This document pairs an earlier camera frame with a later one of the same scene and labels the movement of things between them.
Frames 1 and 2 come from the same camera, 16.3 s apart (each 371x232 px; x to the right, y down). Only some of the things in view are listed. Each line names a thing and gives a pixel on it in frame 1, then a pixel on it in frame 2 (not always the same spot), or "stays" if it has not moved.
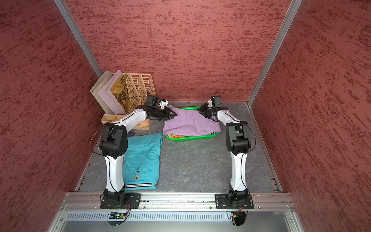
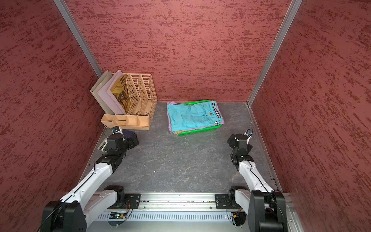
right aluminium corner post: (287, 23) stays
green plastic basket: (192, 138) to (197, 131)
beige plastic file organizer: (138, 88) stays
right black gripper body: (211, 108) to (232, 138)
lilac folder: (106, 96) stays
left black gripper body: (158, 112) to (128, 144)
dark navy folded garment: (131, 134) stays
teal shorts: (141, 164) to (181, 117)
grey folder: (94, 93) stays
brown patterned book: (120, 92) stays
